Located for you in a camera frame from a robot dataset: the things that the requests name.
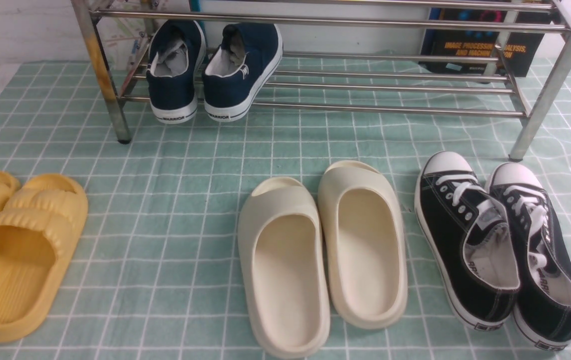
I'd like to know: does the black canvas sneaker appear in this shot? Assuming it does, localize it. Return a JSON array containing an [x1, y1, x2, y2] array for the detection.
[[415, 151, 521, 332], [485, 162, 571, 352]]

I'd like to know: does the yellow slipper inner right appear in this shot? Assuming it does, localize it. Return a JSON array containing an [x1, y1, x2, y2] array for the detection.
[[0, 173, 89, 343]]

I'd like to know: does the map poster paper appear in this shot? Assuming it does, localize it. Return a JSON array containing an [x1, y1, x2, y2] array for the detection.
[[96, 17, 155, 71]]

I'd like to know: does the cream slide slipper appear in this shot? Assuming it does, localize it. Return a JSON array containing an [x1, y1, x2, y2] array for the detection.
[[318, 160, 408, 330], [236, 177, 331, 359]]

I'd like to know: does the cream slide slipper left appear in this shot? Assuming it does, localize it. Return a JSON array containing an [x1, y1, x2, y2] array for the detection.
[[236, 177, 331, 359]]

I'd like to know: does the cream slide slipper right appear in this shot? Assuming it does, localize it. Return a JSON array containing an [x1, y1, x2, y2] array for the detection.
[[318, 160, 408, 330]]

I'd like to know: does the green checked tablecloth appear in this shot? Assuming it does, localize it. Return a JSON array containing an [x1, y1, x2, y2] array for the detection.
[[0, 62, 571, 360]]

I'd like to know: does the silver metal shoe rack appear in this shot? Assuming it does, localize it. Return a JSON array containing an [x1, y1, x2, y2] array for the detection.
[[71, 0, 571, 162]]

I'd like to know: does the black canvas sneaker right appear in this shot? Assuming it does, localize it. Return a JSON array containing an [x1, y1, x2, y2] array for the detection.
[[485, 162, 571, 352]]

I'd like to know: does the navy slip-on shoe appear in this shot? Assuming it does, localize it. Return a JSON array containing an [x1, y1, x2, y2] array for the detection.
[[201, 23, 284, 123], [145, 20, 207, 125]]

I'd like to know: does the black canvas sneaker left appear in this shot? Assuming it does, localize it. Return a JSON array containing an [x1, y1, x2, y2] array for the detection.
[[415, 151, 521, 332]]

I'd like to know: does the dark image processing book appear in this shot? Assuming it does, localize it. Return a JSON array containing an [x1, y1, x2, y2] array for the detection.
[[419, 7, 544, 78]]

